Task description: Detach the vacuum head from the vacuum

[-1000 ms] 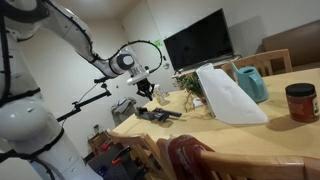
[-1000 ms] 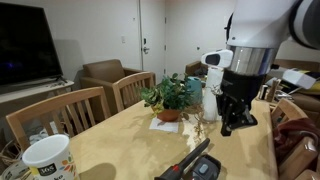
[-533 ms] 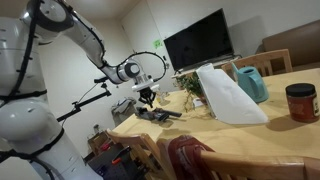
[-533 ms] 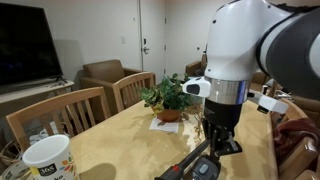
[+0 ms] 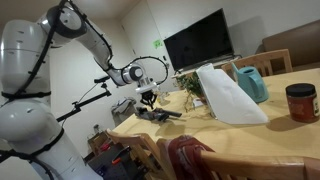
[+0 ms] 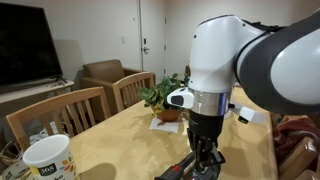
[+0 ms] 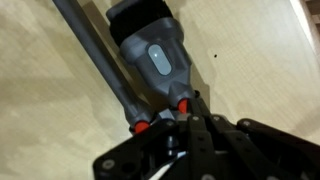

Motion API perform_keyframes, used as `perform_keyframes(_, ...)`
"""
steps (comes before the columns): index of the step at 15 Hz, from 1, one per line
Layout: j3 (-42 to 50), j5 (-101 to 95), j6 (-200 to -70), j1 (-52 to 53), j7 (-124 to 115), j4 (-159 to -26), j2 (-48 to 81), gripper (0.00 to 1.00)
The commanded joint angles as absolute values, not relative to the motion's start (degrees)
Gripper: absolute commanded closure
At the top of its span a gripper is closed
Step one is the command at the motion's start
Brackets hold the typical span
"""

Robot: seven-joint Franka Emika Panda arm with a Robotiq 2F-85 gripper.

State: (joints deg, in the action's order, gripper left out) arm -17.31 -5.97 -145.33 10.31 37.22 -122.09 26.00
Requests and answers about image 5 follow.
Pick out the teal plastic watering can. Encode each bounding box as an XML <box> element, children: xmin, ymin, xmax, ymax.
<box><xmin>230</xmin><ymin>61</ymin><xmax>270</xmax><ymax>104</ymax></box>

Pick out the black vacuum crevice tube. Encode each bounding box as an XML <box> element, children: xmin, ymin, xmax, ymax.
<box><xmin>159</xmin><ymin>108</ymin><xmax>184</xmax><ymax>119</ymax></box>

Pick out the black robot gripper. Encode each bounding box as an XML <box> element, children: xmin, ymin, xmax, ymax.
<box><xmin>139</xmin><ymin>90</ymin><xmax>158</xmax><ymax>110</ymax></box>

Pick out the dark red jar black lid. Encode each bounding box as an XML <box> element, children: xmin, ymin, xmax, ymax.
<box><xmin>285</xmin><ymin>83</ymin><xmax>320</xmax><ymax>124</ymax></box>

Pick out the small wooden stool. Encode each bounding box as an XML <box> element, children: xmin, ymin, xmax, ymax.
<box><xmin>87</xmin><ymin>130</ymin><xmax>113</xmax><ymax>157</ymax></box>

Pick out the black flat screen television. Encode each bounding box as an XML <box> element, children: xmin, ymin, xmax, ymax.
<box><xmin>163</xmin><ymin>8</ymin><xmax>235</xmax><ymax>73</ymax></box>

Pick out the brown leather armchair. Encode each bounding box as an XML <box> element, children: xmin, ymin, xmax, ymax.
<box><xmin>256</xmin><ymin>19</ymin><xmax>320</xmax><ymax>73</ymax></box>

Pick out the white paper bag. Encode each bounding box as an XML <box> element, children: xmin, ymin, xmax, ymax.
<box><xmin>195</xmin><ymin>63</ymin><xmax>270</xmax><ymax>126</ymax></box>

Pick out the black equipment case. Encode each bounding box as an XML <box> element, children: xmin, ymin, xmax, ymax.
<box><xmin>87</xmin><ymin>143</ymin><xmax>148</xmax><ymax>180</ymax></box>

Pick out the white paper napkin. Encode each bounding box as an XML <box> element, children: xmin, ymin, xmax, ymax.
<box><xmin>192</xmin><ymin>98</ymin><xmax>205</xmax><ymax>109</ymax></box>

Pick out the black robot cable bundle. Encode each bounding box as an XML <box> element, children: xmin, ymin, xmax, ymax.
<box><xmin>0</xmin><ymin>0</ymin><xmax>170</xmax><ymax>180</ymax></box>

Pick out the black stereo camera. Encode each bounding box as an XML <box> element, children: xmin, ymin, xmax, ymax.
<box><xmin>93</xmin><ymin>75</ymin><xmax>111</xmax><ymax>84</ymax></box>

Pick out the red patterned cloth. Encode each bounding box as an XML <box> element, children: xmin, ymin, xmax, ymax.
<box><xmin>165</xmin><ymin>134</ymin><xmax>221</xmax><ymax>180</ymax></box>

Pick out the grey cloth pile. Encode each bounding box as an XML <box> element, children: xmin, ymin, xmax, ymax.
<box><xmin>110</xmin><ymin>97</ymin><xmax>138</xmax><ymax>118</ymax></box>

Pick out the green sticky note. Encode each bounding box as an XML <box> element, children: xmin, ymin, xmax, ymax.
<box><xmin>152</xmin><ymin>39</ymin><xmax>164</xmax><ymax>50</ymax></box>

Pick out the black object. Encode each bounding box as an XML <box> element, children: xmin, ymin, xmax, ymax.
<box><xmin>134</xmin><ymin>106</ymin><xmax>170</xmax><ymax>123</ymax></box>

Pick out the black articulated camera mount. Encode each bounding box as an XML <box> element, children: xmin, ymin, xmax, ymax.
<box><xmin>55</xmin><ymin>83</ymin><xmax>113</xmax><ymax>124</ymax></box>

